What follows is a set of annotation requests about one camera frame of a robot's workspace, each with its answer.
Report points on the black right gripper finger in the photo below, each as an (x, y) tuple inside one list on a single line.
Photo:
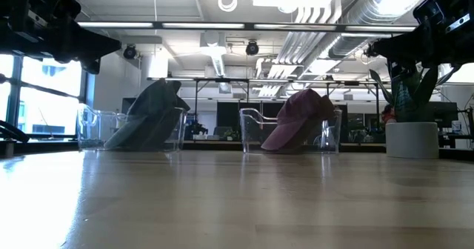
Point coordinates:
[(403, 50), (399, 71)]

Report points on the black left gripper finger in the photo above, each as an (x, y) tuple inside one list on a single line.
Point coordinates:
[(96, 47), (92, 66)]

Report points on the green succulent plant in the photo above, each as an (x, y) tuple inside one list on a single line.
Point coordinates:
[(407, 97)]

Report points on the black ceiling spotlight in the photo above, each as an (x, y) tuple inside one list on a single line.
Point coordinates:
[(252, 48), (129, 52), (372, 50)]

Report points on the person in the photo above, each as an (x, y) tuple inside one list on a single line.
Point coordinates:
[(387, 113)]

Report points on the black computer monitor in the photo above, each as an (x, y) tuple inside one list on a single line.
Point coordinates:
[(440, 112), (127, 106)]

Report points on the clear plastic bin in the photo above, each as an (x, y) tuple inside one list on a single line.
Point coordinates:
[(252, 130), (92, 130)]

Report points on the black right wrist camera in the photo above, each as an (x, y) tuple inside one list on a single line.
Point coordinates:
[(440, 12)]

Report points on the silver ventilation duct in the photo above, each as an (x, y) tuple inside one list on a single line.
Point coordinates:
[(370, 8)]

